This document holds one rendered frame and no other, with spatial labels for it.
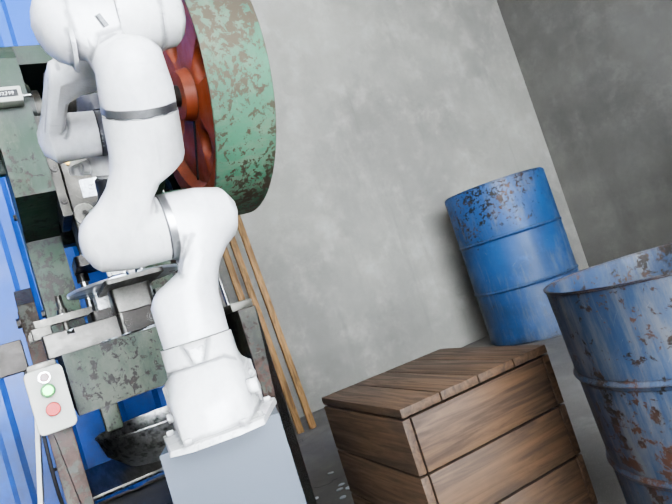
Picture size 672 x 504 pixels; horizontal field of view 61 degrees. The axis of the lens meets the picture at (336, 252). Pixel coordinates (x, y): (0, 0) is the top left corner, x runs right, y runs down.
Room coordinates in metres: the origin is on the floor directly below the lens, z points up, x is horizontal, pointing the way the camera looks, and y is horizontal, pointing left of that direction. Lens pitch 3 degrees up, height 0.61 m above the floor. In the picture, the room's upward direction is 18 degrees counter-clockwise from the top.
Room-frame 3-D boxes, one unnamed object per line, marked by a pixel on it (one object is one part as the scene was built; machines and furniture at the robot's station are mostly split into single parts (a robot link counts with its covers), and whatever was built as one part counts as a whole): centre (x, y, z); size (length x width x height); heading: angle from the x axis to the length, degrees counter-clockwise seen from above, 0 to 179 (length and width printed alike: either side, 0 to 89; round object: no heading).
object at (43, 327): (1.53, 0.77, 0.76); 0.17 x 0.06 x 0.10; 119
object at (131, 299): (1.46, 0.53, 0.72); 0.25 x 0.14 x 0.14; 29
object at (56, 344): (1.61, 0.62, 0.68); 0.45 x 0.30 x 0.06; 119
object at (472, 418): (1.33, -0.11, 0.18); 0.40 x 0.38 x 0.35; 25
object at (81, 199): (1.57, 0.60, 1.04); 0.17 x 0.15 x 0.30; 29
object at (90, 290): (1.50, 0.56, 0.78); 0.29 x 0.29 x 0.01
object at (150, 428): (1.61, 0.62, 0.36); 0.34 x 0.34 x 0.10
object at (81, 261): (1.61, 0.62, 0.86); 0.20 x 0.16 x 0.05; 119
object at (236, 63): (1.86, 0.37, 1.33); 1.03 x 0.28 x 0.82; 29
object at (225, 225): (0.95, 0.23, 0.71); 0.18 x 0.11 x 0.25; 115
